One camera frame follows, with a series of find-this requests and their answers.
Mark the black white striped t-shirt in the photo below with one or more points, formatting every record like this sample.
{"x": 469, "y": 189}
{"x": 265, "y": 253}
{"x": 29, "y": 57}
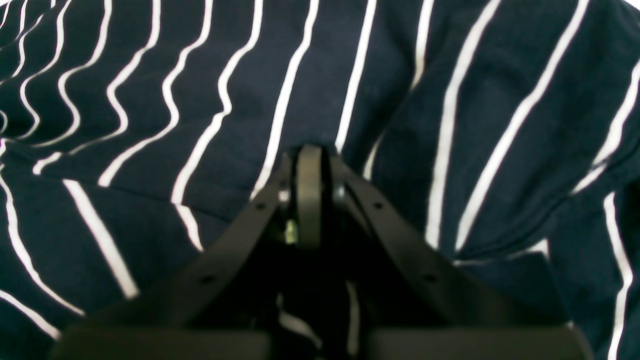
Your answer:
{"x": 134, "y": 131}

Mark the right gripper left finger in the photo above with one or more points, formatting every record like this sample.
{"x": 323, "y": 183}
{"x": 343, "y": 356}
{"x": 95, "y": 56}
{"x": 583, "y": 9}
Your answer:
{"x": 228, "y": 303}

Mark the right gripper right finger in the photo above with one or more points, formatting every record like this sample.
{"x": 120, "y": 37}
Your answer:
{"x": 417, "y": 305}

